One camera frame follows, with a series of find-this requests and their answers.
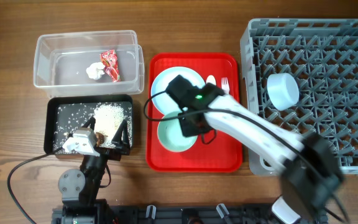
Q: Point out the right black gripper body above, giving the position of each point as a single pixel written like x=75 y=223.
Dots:
x=189 y=129

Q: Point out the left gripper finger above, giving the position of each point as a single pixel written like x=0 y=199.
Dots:
x=90 y=123
x=121 y=139

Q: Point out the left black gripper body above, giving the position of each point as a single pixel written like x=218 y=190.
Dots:
x=114 y=154

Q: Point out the white rice pile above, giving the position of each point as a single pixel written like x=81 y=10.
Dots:
x=108 y=115

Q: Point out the brown food scrap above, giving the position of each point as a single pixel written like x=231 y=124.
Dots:
x=100 y=139

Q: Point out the green bowl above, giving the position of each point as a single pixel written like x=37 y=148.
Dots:
x=171 y=137

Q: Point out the white napkin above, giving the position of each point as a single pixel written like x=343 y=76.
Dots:
x=96 y=70

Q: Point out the red snack wrapper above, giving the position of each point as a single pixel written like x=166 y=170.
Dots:
x=109 y=60

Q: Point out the light blue bowl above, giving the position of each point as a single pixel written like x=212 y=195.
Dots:
x=282 y=90

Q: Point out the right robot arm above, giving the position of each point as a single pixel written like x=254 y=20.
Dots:
x=309 y=173

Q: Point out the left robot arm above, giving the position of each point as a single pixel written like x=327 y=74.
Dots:
x=79 y=187

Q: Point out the clear plastic waste bin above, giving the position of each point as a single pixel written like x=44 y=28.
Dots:
x=62 y=61

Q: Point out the grey dishwasher rack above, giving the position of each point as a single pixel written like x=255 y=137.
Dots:
x=322 y=56

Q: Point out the black plastic tray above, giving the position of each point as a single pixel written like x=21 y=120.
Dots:
x=55 y=102

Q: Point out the light blue plate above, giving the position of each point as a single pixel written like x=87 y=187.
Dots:
x=163 y=102

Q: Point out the red serving tray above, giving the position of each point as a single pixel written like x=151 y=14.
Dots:
x=224 y=153

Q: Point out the white plastic spoon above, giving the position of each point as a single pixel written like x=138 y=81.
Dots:
x=211 y=79

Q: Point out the white plastic fork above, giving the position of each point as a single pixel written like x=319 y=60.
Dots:
x=225 y=85

